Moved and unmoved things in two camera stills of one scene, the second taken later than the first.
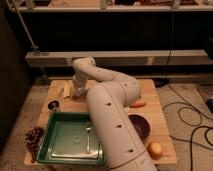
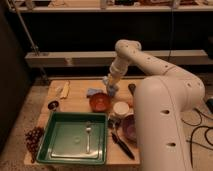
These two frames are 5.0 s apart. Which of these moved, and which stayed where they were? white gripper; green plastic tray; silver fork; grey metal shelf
Moved: white gripper
Stayed: green plastic tray; silver fork; grey metal shelf
